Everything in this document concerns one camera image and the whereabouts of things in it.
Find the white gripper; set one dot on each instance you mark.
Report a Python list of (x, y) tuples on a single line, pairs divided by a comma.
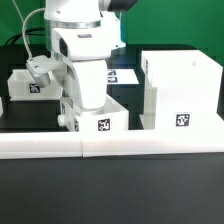
[(86, 84)]

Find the white L-shaped obstacle wall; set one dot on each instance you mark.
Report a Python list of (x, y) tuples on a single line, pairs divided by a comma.
[(27, 145)]

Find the white front drawer with tag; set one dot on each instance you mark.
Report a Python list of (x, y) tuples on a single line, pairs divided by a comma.
[(112, 117)]

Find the white sheet with tags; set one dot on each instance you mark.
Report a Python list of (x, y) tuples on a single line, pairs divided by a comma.
[(121, 77)]

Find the white drawer cabinet box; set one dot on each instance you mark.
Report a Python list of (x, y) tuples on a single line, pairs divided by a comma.
[(181, 90)]

